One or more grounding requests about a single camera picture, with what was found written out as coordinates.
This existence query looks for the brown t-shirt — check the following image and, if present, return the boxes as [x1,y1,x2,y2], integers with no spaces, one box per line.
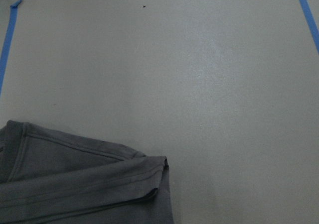
[0,120,174,224]

